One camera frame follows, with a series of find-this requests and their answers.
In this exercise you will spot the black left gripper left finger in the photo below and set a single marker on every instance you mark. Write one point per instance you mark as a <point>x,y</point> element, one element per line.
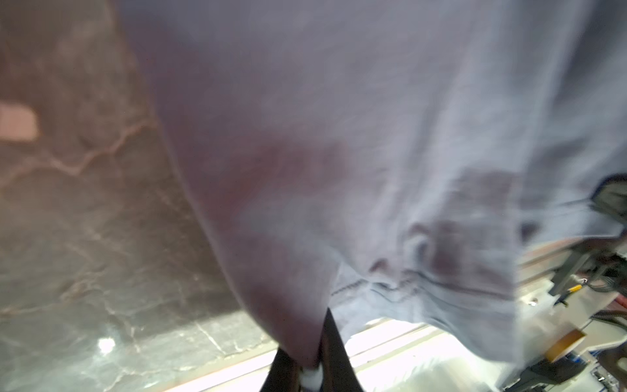
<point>284,374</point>

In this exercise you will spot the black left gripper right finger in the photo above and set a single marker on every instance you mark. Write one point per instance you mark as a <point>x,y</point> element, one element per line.
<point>338,373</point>

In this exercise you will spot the grey-blue tank top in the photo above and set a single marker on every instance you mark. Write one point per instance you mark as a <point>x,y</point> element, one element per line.
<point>386,158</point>

